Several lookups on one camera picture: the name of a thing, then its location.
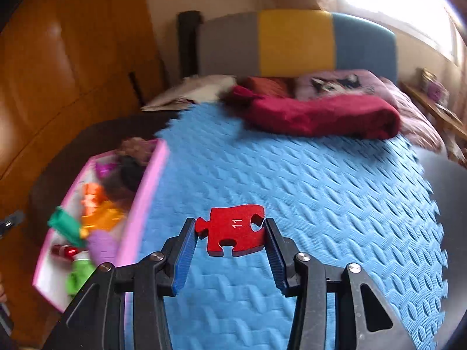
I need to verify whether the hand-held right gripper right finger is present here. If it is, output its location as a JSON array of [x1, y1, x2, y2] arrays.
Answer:
[[264, 218, 417, 350]]

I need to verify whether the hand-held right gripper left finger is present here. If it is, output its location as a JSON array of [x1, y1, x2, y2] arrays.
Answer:
[[44, 218, 198, 350]]

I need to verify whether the red cylinder case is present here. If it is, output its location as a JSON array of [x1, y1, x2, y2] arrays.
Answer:
[[51, 244, 79, 259]]

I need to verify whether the wooden bedside shelf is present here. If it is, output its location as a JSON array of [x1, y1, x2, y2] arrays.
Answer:
[[399, 80, 467, 135]]

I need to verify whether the small orange toy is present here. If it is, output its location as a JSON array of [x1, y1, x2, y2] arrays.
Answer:
[[80, 204, 126, 237]]

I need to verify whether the cat print pillow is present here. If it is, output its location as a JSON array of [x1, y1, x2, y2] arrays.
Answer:
[[294, 69, 393, 101]]

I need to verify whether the blue foam mat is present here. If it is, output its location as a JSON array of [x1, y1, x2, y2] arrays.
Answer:
[[124, 102, 451, 350]]

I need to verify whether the black round container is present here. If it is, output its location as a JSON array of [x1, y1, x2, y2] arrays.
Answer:
[[119, 155, 148, 192]]

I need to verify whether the green plastic stamp toy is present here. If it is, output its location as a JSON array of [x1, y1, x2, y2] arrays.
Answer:
[[48, 206, 88, 249]]

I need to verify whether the grey yellow blue headboard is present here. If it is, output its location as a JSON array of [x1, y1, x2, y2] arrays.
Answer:
[[199, 9, 398, 84]]

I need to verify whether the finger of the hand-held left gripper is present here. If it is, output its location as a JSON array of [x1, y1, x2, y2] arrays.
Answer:
[[0, 210, 25, 238]]

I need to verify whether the dark red cloth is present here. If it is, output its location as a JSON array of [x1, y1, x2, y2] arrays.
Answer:
[[221, 76, 402, 141]]

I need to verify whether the wooden wardrobe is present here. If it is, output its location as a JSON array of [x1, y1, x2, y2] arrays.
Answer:
[[0, 0, 165, 336]]

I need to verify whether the brown spiky ball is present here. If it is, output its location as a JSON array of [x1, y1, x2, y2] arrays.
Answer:
[[119, 136, 157, 159]]

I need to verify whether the small pink storage box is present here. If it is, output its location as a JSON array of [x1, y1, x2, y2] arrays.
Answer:
[[419, 69, 449, 101]]

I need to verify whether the purple oval toy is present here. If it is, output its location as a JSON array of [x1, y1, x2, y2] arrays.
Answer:
[[88, 230, 123, 267]]

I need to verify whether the pink blanket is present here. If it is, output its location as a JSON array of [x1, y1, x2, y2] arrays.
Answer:
[[379, 80, 447, 154]]

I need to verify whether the red puzzle piece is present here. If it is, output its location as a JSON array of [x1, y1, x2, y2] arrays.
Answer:
[[195, 204, 265, 258]]

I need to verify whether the window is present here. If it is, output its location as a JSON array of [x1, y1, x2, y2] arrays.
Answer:
[[336, 0, 467, 66]]

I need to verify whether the light green toy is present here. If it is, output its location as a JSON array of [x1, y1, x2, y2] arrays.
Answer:
[[66, 255, 97, 298]]

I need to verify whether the pink shallow box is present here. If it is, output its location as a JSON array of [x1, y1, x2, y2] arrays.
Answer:
[[32, 139, 170, 314]]

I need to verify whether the magenta plastic disc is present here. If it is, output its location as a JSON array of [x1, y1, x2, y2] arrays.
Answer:
[[95, 162, 117, 179]]

